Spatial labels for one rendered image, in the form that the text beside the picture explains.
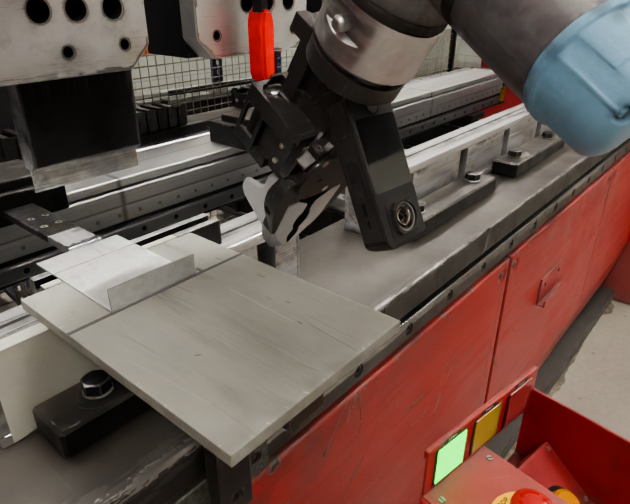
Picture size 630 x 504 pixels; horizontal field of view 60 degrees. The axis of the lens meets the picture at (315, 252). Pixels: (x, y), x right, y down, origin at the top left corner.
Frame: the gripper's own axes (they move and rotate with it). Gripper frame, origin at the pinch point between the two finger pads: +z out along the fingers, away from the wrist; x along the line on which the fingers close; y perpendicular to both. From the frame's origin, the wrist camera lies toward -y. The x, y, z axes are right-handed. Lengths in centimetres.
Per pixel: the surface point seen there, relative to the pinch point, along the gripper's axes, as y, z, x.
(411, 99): 32, 33, -82
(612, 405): -68, 85, -129
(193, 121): 43, 34, -27
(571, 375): -55, 94, -135
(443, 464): -25.7, 8.2, -5.1
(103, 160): 15.1, 1.1, 9.6
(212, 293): -1.1, 1.3, 8.3
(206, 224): 9.0, 8.9, 0.1
